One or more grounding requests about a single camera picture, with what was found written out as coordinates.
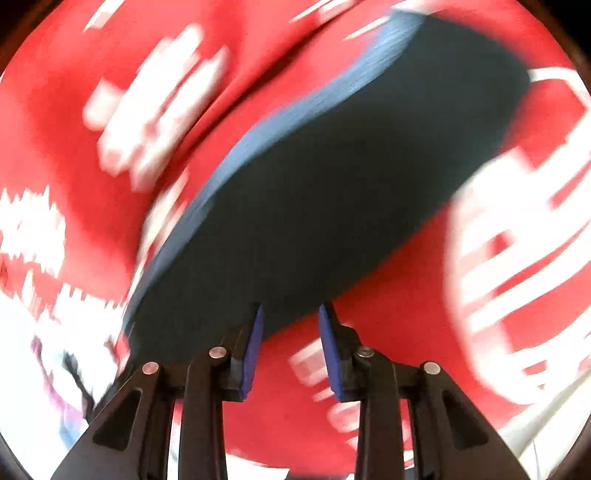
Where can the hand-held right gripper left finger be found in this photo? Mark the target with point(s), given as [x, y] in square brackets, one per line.
[251, 355]

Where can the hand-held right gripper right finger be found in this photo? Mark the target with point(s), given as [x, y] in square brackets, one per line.
[330, 355]

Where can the dark pants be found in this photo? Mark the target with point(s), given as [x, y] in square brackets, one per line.
[332, 198]

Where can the red printed sofa cover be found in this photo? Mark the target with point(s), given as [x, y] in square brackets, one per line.
[92, 60]

